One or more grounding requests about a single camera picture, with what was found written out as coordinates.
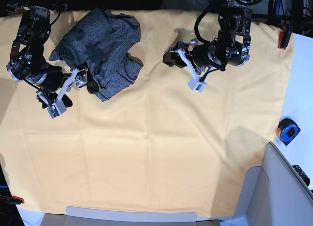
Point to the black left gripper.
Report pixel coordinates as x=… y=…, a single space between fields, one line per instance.
x=172 y=58

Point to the red clamp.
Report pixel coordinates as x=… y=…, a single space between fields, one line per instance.
x=13 y=200
x=284 y=36

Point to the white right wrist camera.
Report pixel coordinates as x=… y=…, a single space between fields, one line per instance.
x=56 y=107

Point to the blue handled tool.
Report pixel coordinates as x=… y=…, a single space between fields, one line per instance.
x=276 y=8

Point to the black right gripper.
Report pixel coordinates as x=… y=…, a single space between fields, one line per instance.
x=84 y=78

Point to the red clamp right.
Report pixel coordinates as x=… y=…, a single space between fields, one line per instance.
x=284 y=36

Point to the yellow table cloth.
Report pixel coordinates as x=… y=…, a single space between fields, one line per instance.
x=156 y=146

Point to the black perforated object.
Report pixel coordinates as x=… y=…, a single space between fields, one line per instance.
x=302 y=174

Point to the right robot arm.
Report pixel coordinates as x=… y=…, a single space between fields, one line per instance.
x=28 y=64

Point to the blue tape measure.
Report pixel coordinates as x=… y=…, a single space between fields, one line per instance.
x=287 y=130

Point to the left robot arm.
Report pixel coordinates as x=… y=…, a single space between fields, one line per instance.
x=231 y=47

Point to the red clamp left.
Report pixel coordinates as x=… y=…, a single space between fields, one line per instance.
x=13 y=200

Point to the grey long-sleeve shirt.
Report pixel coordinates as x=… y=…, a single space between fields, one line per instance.
x=102 y=40

